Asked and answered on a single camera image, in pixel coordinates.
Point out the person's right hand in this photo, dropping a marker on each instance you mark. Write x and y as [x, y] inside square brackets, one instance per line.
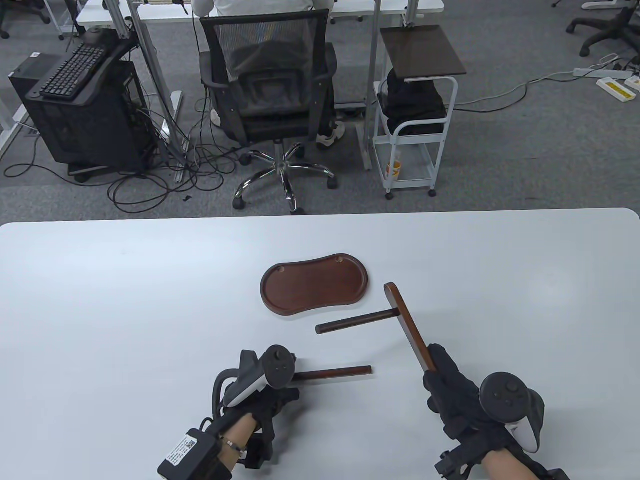
[450, 385]

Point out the person's left hand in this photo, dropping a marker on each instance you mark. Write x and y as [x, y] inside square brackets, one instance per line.
[277, 400]

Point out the wooden key rack rod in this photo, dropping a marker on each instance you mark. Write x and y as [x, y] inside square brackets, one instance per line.
[340, 372]
[350, 322]

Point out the wooden key rack bar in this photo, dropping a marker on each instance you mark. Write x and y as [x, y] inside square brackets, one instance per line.
[407, 325]

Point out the wooden key rack tray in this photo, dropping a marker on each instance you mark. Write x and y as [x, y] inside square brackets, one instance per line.
[315, 287]

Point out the person's right forearm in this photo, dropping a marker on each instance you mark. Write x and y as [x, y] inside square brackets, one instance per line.
[505, 465]

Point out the person's left forearm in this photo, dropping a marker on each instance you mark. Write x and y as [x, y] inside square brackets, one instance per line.
[237, 435]

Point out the black white hand controller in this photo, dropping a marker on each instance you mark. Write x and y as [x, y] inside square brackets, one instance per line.
[502, 395]
[277, 365]

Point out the orange bottle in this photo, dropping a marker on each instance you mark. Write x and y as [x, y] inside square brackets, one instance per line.
[395, 171]

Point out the white rolling cart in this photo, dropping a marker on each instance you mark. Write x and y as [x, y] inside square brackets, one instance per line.
[450, 125]

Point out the black bag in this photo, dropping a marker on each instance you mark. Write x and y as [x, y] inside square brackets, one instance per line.
[410, 105]

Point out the black mesh office chair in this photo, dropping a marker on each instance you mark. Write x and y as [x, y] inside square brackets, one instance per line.
[270, 100]

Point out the black computer tower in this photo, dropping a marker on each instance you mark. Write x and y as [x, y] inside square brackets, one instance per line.
[85, 130]

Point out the dark wooden board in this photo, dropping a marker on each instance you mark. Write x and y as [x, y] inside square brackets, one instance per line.
[422, 50]

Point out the white yellow flat box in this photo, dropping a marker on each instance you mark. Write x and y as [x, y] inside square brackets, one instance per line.
[615, 90]
[634, 83]

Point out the white power strip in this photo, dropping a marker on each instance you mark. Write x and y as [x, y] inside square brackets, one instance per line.
[600, 73]

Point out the black keyboard tray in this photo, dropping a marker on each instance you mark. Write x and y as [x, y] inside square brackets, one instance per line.
[107, 75]

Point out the black keyboard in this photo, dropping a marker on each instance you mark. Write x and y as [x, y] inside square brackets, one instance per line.
[75, 70]

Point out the black office chair base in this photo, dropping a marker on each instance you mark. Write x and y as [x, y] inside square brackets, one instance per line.
[25, 12]
[600, 27]

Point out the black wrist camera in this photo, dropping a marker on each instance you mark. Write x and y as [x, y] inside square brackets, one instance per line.
[257, 452]
[452, 465]

